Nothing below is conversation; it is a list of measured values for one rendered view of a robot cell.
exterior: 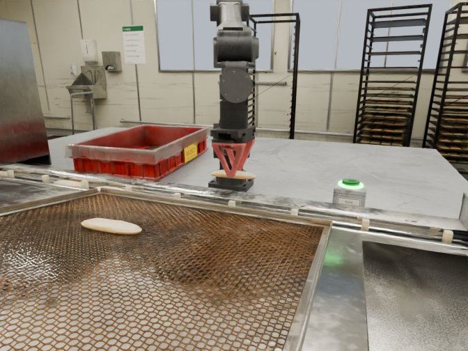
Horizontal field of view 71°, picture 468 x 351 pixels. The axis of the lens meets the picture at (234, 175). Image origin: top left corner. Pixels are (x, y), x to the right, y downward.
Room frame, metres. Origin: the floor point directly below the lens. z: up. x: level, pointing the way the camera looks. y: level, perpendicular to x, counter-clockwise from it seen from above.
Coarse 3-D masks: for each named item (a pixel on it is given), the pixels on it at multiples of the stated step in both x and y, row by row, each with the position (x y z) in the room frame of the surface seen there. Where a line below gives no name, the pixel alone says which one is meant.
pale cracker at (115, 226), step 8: (88, 224) 0.44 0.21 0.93; (96, 224) 0.44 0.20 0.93; (104, 224) 0.44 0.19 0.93; (112, 224) 0.44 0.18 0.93; (120, 224) 0.44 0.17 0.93; (128, 224) 0.44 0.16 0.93; (112, 232) 0.43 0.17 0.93; (120, 232) 0.42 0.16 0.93; (128, 232) 0.42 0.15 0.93; (136, 232) 0.43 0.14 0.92
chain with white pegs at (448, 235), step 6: (12, 174) 0.93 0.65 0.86; (42, 180) 0.87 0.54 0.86; (48, 180) 0.88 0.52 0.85; (84, 180) 0.83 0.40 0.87; (84, 186) 0.82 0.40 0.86; (228, 204) 0.68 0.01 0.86; (234, 204) 0.68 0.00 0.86; (294, 210) 0.63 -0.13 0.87; (366, 222) 0.58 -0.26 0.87; (366, 228) 0.58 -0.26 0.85; (444, 234) 0.54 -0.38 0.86; (450, 234) 0.53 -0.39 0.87; (444, 240) 0.53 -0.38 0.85; (450, 240) 0.53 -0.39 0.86
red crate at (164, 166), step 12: (204, 144) 1.36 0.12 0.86; (84, 156) 1.03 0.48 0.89; (180, 156) 1.14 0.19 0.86; (84, 168) 1.03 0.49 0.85; (96, 168) 1.02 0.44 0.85; (108, 168) 1.01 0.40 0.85; (120, 168) 1.00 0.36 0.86; (132, 168) 0.99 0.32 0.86; (144, 168) 0.97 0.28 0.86; (156, 168) 0.97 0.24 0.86; (168, 168) 1.04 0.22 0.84
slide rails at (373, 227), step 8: (16, 176) 0.93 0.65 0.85; (24, 176) 0.93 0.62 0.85; (32, 176) 0.93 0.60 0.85; (88, 184) 0.86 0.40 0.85; (144, 192) 0.79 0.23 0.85; (192, 200) 0.74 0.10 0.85; (200, 200) 0.74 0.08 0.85; (256, 208) 0.69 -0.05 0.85; (304, 216) 0.65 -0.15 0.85; (312, 216) 0.65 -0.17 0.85; (336, 224) 0.61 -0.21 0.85; (344, 224) 0.61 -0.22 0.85; (352, 224) 0.61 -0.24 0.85; (360, 224) 0.61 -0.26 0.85; (392, 232) 0.58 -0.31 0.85; (400, 232) 0.57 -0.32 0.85; (408, 232) 0.57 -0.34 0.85; (416, 232) 0.57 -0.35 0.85; (424, 232) 0.57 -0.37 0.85; (456, 240) 0.54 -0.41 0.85; (464, 240) 0.54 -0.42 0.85
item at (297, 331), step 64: (128, 192) 0.66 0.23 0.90; (0, 256) 0.33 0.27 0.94; (64, 256) 0.34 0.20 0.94; (128, 256) 0.35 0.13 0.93; (192, 256) 0.36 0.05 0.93; (256, 256) 0.37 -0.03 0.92; (320, 256) 0.37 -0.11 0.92; (0, 320) 0.21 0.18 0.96; (64, 320) 0.21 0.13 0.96; (128, 320) 0.22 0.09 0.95
